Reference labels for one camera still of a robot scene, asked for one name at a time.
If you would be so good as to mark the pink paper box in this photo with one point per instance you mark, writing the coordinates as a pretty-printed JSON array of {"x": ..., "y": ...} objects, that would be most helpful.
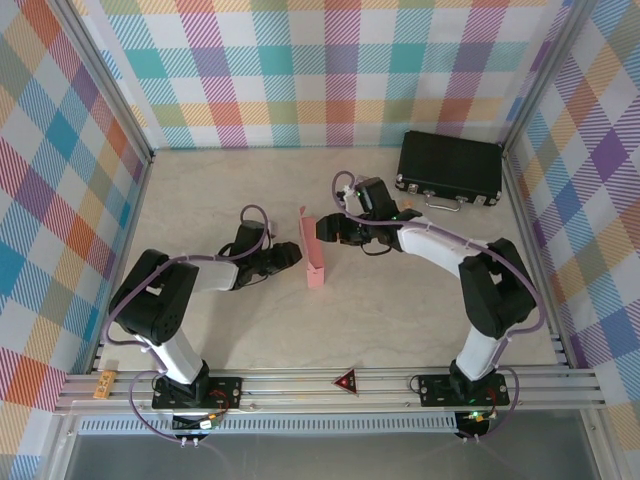
[{"x": 312, "y": 250}]

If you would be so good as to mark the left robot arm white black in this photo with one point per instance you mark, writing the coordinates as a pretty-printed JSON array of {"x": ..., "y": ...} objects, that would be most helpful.
[{"x": 155, "y": 300}]

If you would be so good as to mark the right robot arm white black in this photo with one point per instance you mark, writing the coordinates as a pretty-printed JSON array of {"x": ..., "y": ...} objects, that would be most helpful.
[{"x": 495, "y": 295}]

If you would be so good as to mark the black electronics box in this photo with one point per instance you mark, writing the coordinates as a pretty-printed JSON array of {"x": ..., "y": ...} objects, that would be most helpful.
[
  {"x": 472, "y": 425},
  {"x": 192, "y": 425}
]

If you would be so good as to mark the black carrying case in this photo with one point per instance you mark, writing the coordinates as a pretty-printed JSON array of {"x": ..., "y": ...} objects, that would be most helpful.
[{"x": 450, "y": 160}]

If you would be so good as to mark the red triangle indicator light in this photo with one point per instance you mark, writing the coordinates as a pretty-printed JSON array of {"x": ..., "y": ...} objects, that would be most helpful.
[{"x": 346, "y": 383}]

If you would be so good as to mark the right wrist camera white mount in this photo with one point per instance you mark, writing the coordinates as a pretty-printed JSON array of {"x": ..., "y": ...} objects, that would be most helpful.
[{"x": 346, "y": 192}]

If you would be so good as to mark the aluminium side rail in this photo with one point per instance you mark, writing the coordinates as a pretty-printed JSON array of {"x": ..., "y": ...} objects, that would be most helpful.
[
  {"x": 528, "y": 225},
  {"x": 132, "y": 225}
]

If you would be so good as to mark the aluminium frame rail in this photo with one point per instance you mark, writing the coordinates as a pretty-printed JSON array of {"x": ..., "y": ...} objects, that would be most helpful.
[{"x": 300, "y": 395}]

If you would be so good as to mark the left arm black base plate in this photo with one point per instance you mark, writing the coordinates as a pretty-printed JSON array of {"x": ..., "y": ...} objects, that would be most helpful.
[{"x": 225, "y": 392}]

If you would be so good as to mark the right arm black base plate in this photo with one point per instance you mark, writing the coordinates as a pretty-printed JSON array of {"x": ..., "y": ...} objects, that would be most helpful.
[{"x": 435, "y": 390}]

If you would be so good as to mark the aluminium frame post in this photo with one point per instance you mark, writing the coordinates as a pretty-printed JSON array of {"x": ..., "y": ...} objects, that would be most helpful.
[
  {"x": 544, "y": 75},
  {"x": 112, "y": 85}
]

